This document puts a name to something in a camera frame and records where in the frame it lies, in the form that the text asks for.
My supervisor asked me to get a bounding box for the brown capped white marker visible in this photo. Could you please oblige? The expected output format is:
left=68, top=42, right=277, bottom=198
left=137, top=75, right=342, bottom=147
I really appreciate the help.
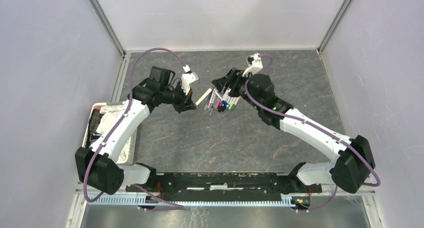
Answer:
left=195, top=87, right=213, bottom=106

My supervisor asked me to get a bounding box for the white plastic basket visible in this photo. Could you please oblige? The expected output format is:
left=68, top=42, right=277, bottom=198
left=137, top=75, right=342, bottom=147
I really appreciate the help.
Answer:
left=80, top=101, right=139, bottom=166

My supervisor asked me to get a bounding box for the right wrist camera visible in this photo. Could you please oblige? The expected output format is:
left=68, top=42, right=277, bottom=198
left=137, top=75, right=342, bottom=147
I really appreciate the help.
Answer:
left=242, top=53, right=263, bottom=78

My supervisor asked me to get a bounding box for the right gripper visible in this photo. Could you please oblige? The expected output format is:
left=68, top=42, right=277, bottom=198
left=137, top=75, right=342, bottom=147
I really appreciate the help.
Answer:
left=211, top=68, right=262, bottom=111

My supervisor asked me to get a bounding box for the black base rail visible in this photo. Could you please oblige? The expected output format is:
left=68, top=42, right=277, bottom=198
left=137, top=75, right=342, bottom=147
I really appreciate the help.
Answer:
left=141, top=172, right=323, bottom=202

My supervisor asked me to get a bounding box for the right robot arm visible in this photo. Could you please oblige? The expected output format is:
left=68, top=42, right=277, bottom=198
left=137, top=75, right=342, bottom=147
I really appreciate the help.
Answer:
left=211, top=69, right=381, bottom=194

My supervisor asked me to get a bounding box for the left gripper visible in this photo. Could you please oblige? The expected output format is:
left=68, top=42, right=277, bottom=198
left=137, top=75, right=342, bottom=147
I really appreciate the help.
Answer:
left=160, top=81, right=196, bottom=114

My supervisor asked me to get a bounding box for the white cloth in basket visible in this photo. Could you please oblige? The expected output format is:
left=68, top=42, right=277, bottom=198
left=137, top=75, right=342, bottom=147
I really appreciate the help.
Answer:
left=96, top=105, right=124, bottom=134

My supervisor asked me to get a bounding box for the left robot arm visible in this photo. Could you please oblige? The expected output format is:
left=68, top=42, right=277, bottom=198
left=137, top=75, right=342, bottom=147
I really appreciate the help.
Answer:
left=75, top=65, right=199, bottom=196

